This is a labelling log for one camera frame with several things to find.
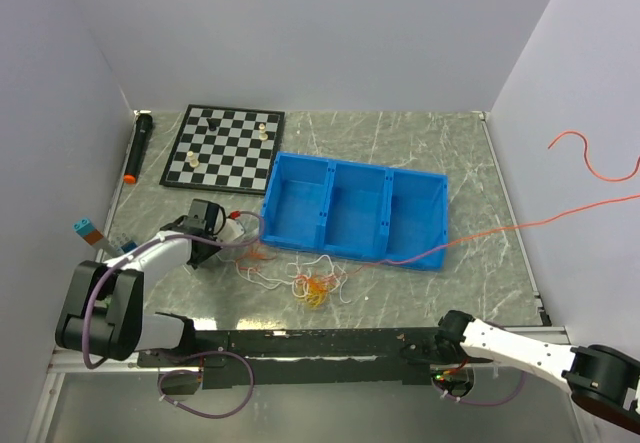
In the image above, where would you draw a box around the white cable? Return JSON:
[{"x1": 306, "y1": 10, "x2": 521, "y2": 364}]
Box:
[{"x1": 222, "y1": 252, "x2": 354, "y2": 307}]

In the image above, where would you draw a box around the blue three-compartment bin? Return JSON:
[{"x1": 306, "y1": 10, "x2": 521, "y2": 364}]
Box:
[{"x1": 261, "y1": 152, "x2": 449, "y2": 271}]

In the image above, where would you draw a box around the red orange cable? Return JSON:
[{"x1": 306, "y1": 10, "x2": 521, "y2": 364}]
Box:
[{"x1": 344, "y1": 130, "x2": 640, "y2": 277}]

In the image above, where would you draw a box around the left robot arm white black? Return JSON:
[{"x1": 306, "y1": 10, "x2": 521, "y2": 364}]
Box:
[{"x1": 55, "y1": 199, "x2": 226, "y2": 365}]

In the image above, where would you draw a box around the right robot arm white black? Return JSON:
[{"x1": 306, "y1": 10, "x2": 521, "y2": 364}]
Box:
[{"x1": 435, "y1": 310, "x2": 639, "y2": 434}]

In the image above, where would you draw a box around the white chess piece lower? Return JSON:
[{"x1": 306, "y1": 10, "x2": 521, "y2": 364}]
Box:
[{"x1": 186, "y1": 151, "x2": 200, "y2": 169}]

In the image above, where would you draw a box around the white chess piece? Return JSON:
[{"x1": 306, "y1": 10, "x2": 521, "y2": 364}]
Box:
[
  {"x1": 258, "y1": 123, "x2": 269, "y2": 142},
  {"x1": 186, "y1": 151, "x2": 200, "y2": 169}
]

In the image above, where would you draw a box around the black white chessboard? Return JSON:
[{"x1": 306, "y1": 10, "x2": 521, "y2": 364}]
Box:
[{"x1": 160, "y1": 104, "x2": 285, "y2": 195}]

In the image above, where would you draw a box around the black chess piece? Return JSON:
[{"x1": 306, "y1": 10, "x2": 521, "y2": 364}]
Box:
[{"x1": 206, "y1": 118, "x2": 219, "y2": 131}]

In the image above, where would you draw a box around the white chess piece upper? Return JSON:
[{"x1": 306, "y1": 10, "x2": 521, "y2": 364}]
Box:
[{"x1": 258, "y1": 123, "x2": 269, "y2": 142}]

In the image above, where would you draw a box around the black marker orange cap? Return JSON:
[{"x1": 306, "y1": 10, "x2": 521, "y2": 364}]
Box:
[{"x1": 123, "y1": 113, "x2": 154, "y2": 185}]

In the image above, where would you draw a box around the blue brown toy block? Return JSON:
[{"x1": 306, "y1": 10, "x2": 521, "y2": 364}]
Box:
[{"x1": 73, "y1": 218, "x2": 108, "y2": 249}]

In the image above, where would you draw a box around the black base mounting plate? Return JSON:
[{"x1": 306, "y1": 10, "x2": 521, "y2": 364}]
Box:
[{"x1": 137, "y1": 327, "x2": 466, "y2": 389}]

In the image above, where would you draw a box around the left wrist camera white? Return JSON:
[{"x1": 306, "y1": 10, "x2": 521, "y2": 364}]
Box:
[{"x1": 218, "y1": 217, "x2": 246, "y2": 243}]

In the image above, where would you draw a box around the yellow cable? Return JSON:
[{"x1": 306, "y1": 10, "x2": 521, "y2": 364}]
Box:
[{"x1": 299, "y1": 275, "x2": 331, "y2": 310}]

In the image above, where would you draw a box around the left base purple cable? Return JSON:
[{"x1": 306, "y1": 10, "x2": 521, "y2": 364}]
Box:
[{"x1": 157, "y1": 350, "x2": 255, "y2": 419}]

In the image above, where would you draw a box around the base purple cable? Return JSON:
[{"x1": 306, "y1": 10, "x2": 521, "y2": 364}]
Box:
[
  {"x1": 434, "y1": 367, "x2": 525, "y2": 409},
  {"x1": 157, "y1": 350, "x2": 255, "y2": 419}
]

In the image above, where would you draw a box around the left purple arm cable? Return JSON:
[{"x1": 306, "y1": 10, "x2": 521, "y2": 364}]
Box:
[{"x1": 81, "y1": 210, "x2": 266, "y2": 370}]

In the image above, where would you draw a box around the aluminium frame rail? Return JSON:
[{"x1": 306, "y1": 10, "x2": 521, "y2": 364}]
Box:
[{"x1": 47, "y1": 326, "x2": 571, "y2": 374}]

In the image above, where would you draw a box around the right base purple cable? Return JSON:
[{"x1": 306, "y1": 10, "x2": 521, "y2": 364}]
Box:
[{"x1": 434, "y1": 367, "x2": 525, "y2": 409}]

